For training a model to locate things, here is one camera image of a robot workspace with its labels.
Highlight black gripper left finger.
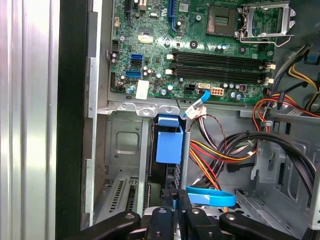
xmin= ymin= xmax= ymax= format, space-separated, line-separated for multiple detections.
xmin=66 ymin=188 xmax=179 ymax=240

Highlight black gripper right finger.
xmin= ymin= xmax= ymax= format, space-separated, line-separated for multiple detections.
xmin=178 ymin=189 xmax=300 ymax=240

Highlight blue SATA wire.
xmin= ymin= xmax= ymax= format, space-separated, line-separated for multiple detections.
xmin=172 ymin=184 xmax=237 ymax=208

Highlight hard disk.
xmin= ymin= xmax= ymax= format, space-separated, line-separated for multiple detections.
xmin=148 ymin=113 xmax=187 ymax=208

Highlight grey metal disk bay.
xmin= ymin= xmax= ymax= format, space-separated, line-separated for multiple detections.
xmin=96 ymin=101 xmax=192 ymax=221

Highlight grey optical drive cage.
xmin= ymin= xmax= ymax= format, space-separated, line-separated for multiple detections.
xmin=234 ymin=107 xmax=320 ymax=240

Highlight black PC case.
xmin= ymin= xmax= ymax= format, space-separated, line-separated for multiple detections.
xmin=56 ymin=0 xmax=320 ymax=240

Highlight black RAM slot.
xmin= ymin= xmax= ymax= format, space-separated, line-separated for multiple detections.
xmin=165 ymin=63 xmax=276 ymax=85
xmin=171 ymin=48 xmax=276 ymax=71

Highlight green motherboard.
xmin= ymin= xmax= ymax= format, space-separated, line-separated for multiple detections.
xmin=109 ymin=0 xmax=278 ymax=105

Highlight locking lever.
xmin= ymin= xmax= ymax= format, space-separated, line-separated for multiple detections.
xmin=238 ymin=7 xmax=296 ymax=48

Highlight CPU socket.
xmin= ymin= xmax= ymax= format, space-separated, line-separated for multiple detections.
xmin=207 ymin=5 xmax=237 ymax=36

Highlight blue expansion slot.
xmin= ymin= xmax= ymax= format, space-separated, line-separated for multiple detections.
xmin=168 ymin=0 xmax=177 ymax=33

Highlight black expansion slot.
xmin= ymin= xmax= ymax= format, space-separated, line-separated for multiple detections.
xmin=125 ymin=0 xmax=134 ymax=29

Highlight metal socket cover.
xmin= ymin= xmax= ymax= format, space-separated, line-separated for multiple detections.
xmin=239 ymin=1 xmax=297 ymax=41

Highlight orange wire strands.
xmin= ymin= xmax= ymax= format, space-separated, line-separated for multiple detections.
xmin=189 ymin=139 xmax=257 ymax=192

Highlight white wire connector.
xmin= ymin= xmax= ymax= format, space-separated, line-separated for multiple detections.
xmin=185 ymin=104 xmax=208 ymax=120

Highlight thick black cable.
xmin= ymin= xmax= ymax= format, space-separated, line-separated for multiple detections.
xmin=217 ymin=130 xmax=318 ymax=201

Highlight blue wire with white label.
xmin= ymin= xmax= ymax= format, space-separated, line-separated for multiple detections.
xmin=181 ymin=89 xmax=212 ymax=118

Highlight orange red wire bundle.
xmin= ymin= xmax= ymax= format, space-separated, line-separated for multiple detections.
xmin=251 ymin=92 xmax=320 ymax=133

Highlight yellow black wire bundle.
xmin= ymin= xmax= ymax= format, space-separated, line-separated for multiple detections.
xmin=287 ymin=62 xmax=320 ymax=111

